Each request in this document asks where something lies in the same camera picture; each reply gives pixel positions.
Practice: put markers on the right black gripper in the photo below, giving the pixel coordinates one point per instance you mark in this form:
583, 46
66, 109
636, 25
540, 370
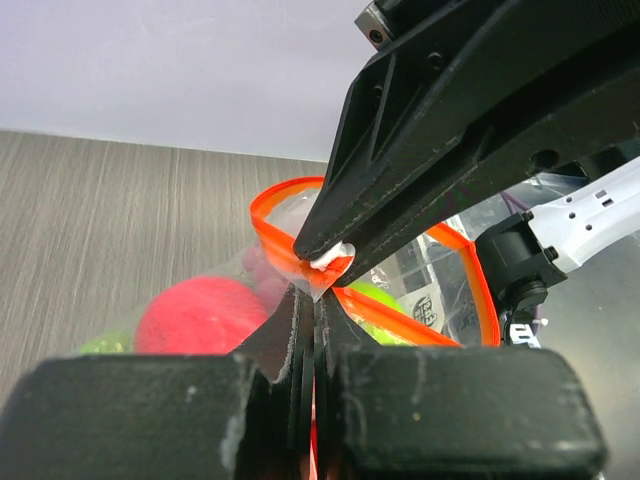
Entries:
443, 67

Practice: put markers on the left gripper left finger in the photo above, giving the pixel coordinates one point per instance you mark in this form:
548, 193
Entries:
244, 415

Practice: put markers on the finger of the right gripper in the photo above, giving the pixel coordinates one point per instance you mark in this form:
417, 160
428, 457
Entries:
548, 131

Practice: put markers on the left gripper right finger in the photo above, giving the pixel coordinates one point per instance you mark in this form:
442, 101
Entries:
438, 412

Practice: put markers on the green apple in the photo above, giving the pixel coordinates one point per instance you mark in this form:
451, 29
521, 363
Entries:
377, 301

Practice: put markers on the red pepper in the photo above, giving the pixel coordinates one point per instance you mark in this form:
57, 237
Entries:
202, 315

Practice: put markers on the purple grape bunch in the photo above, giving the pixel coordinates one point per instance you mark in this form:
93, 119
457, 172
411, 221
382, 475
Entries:
269, 285

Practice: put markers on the clear zip top bag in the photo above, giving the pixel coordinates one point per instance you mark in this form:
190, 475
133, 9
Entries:
436, 278

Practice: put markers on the green grape bunch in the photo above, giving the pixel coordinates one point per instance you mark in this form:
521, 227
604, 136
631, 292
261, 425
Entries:
114, 341

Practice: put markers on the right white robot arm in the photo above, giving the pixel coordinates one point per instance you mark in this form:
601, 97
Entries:
528, 253

